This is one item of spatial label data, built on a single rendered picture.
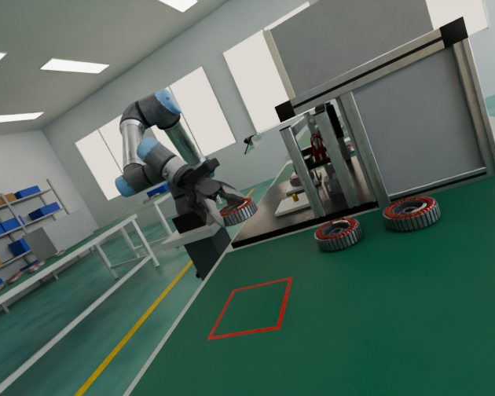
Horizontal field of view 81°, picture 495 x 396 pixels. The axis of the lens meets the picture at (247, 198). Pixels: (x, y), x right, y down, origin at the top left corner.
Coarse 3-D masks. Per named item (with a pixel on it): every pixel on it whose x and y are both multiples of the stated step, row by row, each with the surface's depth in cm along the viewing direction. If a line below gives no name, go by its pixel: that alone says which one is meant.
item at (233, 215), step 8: (240, 200) 82; (248, 200) 77; (224, 208) 81; (232, 208) 82; (240, 208) 74; (248, 208) 74; (256, 208) 77; (224, 216) 75; (232, 216) 74; (240, 216) 74; (248, 216) 74; (232, 224) 74
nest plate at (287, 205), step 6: (288, 198) 115; (300, 198) 108; (306, 198) 105; (282, 204) 111; (288, 204) 108; (294, 204) 105; (300, 204) 102; (306, 204) 100; (282, 210) 105; (288, 210) 102; (294, 210) 102; (276, 216) 104
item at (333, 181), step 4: (332, 176) 101; (336, 176) 99; (324, 180) 101; (328, 180) 99; (332, 180) 98; (336, 180) 98; (324, 184) 99; (332, 184) 98; (336, 184) 98; (332, 188) 99; (336, 188) 99; (340, 188) 98; (328, 192) 100; (332, 192) 100; (336, 192) 99
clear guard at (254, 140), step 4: (312, 108) 106; (304, 112) 108; (296, 116) 109; (276, 124) 112; (268, 128) 113; (260, 132) 115; (252, 136) 116; (256, 136) 126; (260, 136) 134; (252, 140) 121; (256, 140) 130; (260, 140) 139; (248, 144) 118; (252, 144) 125; (256, 144) 134; (248, 148) 121; (252, 148) 129; (244, 152) 120
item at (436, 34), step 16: (432, 32) 63; (448, 32) 62; (464, 32) 62; (400, 48) 66; (416, 48) 65; (432, 48) 64; (368, 64) 68; (384, 64) 68; (400, 64) 67; (336, 80) 71; (352, 80) 71; (368, 80) 70; (304, 96) 75; (320, 96) 74; (336, 96) 73; (288, 112) 77
